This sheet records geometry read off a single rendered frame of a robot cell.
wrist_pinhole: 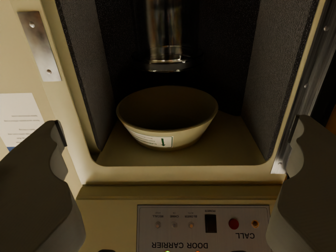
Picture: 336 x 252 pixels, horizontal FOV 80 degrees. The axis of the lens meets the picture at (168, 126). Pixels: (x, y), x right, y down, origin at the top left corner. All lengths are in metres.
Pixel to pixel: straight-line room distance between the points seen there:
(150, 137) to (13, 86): 0.67
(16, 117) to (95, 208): 0.68
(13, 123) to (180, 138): 0.79
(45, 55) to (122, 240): 0.26
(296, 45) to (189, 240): 0.28
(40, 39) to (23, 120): 0.71
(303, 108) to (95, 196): 0.31
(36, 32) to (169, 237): 0.30
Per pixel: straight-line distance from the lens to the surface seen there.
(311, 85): 0.28
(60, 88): 0.27
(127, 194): 0.33
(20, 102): 0.91
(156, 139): 0.30
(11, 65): 0.86
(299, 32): 0.26
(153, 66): 0.28
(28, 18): 0.26
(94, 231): 0.35
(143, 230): 0.33
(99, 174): 0.34
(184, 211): 0.32
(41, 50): 0.27
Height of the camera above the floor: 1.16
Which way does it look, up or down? 32 degrees up
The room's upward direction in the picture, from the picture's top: 177 degrees clockwise
